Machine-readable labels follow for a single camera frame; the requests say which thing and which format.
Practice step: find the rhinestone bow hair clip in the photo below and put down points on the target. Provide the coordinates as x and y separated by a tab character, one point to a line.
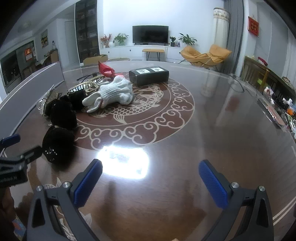
49	96

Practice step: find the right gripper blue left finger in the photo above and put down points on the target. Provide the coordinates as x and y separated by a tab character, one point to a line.
43	222

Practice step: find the white tv cabinet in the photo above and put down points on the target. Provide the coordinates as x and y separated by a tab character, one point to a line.
144	53

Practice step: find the red flower vase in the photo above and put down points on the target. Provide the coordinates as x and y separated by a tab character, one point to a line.
105	40

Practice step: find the yellow lounge chair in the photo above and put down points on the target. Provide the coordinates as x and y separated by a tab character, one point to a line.
211	59

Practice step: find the tall white air conditioner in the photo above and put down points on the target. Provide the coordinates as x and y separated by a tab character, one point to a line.
221	22

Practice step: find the white cardboard box tray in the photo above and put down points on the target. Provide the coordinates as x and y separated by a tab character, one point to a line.
21	100

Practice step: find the green potted plant right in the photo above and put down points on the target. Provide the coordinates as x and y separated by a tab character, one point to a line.
186	39

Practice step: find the person left hand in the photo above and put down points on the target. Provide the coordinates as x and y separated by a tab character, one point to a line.
8	215

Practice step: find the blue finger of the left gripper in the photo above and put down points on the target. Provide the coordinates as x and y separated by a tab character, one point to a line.
9	141
27	157

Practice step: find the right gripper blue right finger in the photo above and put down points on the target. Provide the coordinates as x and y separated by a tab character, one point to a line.
257	220

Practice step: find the green potted plant left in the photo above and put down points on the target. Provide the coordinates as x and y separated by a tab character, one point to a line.
120	39

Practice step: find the black flat television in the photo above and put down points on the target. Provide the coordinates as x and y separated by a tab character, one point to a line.
150	34

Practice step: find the red snack packet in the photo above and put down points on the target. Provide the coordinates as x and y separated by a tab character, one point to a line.
106	71

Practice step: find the black fluffy hair clip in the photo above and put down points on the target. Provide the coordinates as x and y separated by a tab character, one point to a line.
61	113
58	146

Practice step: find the wooden side shelf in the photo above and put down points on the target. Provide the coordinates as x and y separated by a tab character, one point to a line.
260	77

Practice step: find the white knitted work glove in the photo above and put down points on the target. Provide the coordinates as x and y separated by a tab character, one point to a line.
118	91

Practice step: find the dark glass bookcase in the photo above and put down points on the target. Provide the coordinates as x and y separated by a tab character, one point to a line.
86	29

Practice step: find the brown cardboard box on floor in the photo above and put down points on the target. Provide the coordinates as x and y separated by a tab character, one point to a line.
95	59

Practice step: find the green potted plant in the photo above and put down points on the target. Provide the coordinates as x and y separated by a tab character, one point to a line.
186	39
120	39

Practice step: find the red wall decoration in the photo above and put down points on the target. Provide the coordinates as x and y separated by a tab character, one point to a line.
253	26

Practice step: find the black rectangular box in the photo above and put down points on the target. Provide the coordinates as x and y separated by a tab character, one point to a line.
148	75

